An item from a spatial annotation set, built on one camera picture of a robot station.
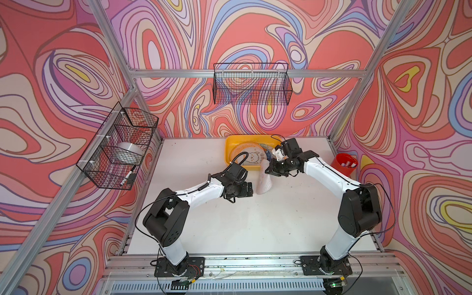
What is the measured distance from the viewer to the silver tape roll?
0.70 meters

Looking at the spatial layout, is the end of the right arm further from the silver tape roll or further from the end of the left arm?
the silver tape roll

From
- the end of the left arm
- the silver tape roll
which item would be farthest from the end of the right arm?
the silver tape roll
